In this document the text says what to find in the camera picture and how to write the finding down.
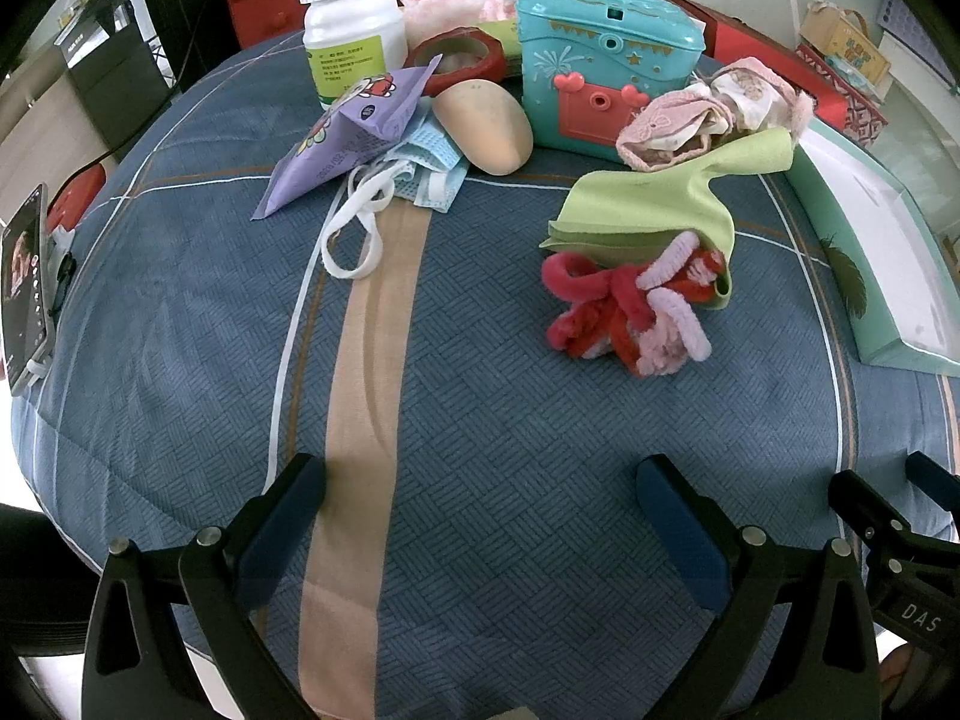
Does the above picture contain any green microfiber cloth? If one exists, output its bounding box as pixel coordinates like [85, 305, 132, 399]
[540, 127, 794, 266]

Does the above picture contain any teal white tray box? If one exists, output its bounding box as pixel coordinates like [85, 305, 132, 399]
[788, 119, 958, 377]

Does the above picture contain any purple snack packet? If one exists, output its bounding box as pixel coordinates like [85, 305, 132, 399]
[251, 55, 443, 221]

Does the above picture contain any red stool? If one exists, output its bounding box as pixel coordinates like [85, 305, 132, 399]
[46, 163, 106, 234]

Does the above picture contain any person right hand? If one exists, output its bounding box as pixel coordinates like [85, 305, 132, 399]
[880, 644, 960, 720]

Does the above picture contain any red gift box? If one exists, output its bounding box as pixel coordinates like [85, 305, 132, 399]
[670, 0, 848, 132]

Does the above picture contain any red patterned box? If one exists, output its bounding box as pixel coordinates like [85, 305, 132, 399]
[796, 43, 889, 149]

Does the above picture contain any beige paper gift bag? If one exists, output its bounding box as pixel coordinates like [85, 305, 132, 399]
[799, 0, 890, 85]

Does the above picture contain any teal toy treasure box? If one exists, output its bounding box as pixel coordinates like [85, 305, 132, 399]
[516, 0, 704, 161]

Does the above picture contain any pink fabric bundle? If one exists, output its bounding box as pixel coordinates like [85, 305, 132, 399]
[615, 57, 815, 172]

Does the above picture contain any black cabinet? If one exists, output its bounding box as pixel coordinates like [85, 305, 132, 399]
[55, 0, 171, 158]

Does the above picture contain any blue plaid tablecloth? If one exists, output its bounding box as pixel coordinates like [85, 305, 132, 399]
[11, 36, 958, 718]

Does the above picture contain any red pink pipe cleaner bundle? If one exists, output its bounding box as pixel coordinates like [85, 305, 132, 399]
[540, 231, 727, 379]

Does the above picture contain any red tape roll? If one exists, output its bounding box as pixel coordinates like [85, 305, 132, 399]
[404, 26, 508, 98]

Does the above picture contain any smartphone on stand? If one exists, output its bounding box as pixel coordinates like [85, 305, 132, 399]
[2, 184, 76, 397]

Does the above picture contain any blue face mask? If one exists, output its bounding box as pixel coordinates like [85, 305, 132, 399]
[319, 98, 469, 280]

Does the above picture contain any beige oval sponge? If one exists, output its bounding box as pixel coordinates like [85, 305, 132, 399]
[433, 78, 534, 177]

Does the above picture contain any pink white fluffy cloth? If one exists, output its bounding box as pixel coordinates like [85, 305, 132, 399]
[398, 0, 514, 49]

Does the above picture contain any white medicine bottle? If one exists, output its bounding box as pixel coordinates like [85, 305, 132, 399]
[301, 0, 409, 107]

